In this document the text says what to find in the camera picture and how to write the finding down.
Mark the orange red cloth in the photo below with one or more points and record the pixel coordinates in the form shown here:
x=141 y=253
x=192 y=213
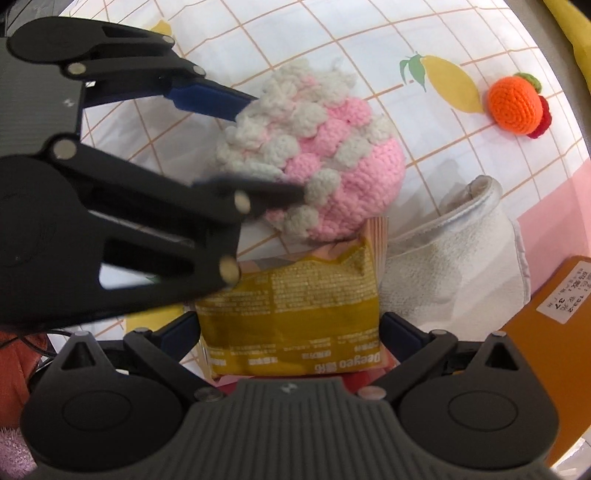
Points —
x=14 y=374

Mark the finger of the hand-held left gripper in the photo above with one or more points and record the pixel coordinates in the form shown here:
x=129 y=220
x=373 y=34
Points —
x=268 y=194
x=203 y=97

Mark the yellow pillow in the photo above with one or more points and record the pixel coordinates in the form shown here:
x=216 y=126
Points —
x=575 y=23

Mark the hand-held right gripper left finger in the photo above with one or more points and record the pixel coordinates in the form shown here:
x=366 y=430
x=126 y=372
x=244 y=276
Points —
x=183 y=330

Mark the pink fluffy cloth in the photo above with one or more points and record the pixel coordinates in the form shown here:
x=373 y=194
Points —
x=11 y=447

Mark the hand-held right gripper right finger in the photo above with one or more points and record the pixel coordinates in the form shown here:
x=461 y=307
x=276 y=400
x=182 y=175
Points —
x=396 y=333

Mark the orange cardboard box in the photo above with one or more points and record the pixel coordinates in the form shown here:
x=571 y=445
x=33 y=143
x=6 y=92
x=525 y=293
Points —
x=554 y=350

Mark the orange crochet fruit toy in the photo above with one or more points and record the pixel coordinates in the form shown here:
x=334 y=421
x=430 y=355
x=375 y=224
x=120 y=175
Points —
x=515 y=108

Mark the yellow snack packet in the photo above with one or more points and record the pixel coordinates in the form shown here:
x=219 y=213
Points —
x=295 y=318

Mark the white cloth pouch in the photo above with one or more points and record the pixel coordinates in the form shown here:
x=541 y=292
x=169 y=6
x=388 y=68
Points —
x=452 y=267

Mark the pink white crochet hat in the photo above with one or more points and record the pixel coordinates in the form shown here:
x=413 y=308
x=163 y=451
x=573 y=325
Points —
x=341 y=152

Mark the pink mat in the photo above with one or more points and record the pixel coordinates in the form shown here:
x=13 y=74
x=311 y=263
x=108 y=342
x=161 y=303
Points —
x=554 y=226

